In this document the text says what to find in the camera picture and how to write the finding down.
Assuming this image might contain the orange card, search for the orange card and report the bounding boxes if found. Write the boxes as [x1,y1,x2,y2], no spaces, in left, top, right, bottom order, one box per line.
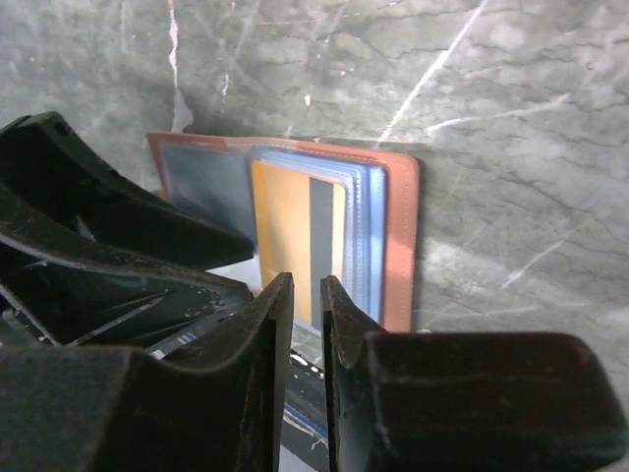
[252,161,346,331]

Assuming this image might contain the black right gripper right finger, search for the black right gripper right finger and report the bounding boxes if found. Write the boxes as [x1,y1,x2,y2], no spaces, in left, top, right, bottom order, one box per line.
[320,276,628,471]

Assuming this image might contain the brown leather card holder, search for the brown leather card holder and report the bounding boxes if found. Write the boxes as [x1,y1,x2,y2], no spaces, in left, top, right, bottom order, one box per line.
[146,131,420,331]

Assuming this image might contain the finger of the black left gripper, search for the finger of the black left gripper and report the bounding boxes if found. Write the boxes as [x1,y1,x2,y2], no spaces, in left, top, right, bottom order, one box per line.
[1,233,253,347]
[1,112,254,270]

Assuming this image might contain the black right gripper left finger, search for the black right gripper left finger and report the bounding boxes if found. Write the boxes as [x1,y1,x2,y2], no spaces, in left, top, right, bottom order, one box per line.
[1,272,294,471]

